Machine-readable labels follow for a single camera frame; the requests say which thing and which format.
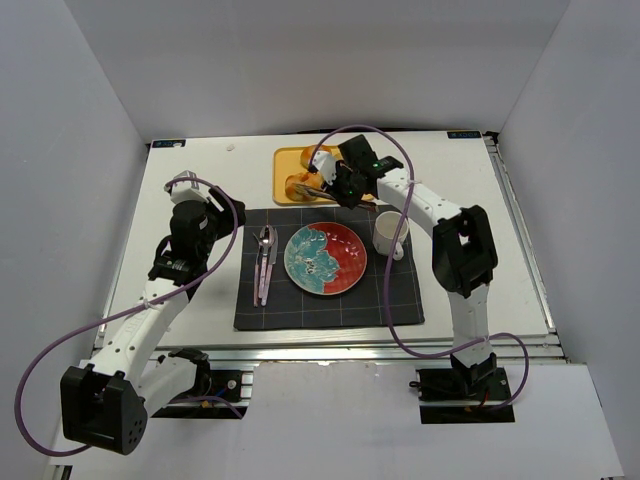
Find metal serving tongs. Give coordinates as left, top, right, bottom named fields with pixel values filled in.
left=294, top=183, right=378, bottom=212

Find striped round bun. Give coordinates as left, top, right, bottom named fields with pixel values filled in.
left=285, top=172, right=324, bottom=202

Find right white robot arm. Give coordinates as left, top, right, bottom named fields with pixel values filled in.
left=309, top=134, right=498, bottom=376

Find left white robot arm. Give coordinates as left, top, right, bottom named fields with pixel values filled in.
left=60, top=183, right=246, bottom=455

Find white ceramic mug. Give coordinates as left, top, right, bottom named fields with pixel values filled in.
left=372, top=211, right=409, bottom=261

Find yellow plastic tray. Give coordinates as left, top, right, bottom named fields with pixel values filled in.
left=272, top=147, right=334, bottom=206

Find red and teal plate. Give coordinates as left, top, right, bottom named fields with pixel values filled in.
left=283, top=222, right=368, bottom=296

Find left blue corner label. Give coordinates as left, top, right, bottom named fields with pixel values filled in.
left=151, top=139, right=186, bottom=149

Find blue corner label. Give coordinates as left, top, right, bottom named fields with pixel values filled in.
left=447, top=130, right=482, bottom=140
left=151, top=139, right=186, bottom=149

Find dark checked placemat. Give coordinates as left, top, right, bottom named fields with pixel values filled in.
left=234, top=207, right=424, bottom=331

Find right blue corner label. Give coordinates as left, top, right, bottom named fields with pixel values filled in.
left=447, top=130, right=482, bottom=140

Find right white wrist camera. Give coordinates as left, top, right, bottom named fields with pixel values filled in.
left=308, top=150, right=338, bottom=184

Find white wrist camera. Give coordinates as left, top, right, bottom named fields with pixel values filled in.
left=164, top=170, right=208, bottom=205
left=308, top=150, right=338, bottom=184

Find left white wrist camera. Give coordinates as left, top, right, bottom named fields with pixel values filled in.
left=164, top=170, right=208, bottom=205

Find pink handled spoon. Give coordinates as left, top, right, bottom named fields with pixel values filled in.
left=258, top=225, right=277, bottom=306

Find pink handled knife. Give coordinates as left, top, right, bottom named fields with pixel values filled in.
left=260, top=226, right=279, bottom=306

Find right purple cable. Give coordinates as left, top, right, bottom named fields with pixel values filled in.
left=308, top=124, right=531, bottom=414

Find purple cable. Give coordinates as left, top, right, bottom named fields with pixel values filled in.
left=14, top=177, right=246, bottom=457
left=308, top=124, right=531, bottom=414

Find ring donut bread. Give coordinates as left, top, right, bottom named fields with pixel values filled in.
left=300, top=145, right=331, bottom=173

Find pink handled fork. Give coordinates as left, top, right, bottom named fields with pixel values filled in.
left=253, top=226, right=269, bottom=308

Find aluminium table frame rail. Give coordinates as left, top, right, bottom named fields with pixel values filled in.
left=149, top=334, right=566, bottom=362

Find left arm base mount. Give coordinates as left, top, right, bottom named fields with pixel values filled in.
left=152, top=348, right=252, bottom=420

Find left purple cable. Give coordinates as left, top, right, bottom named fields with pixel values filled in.
left=14, top=177, right=246, bottom=457

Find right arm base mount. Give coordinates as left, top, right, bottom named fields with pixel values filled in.
left=408, top=368, right=515, bottom=425

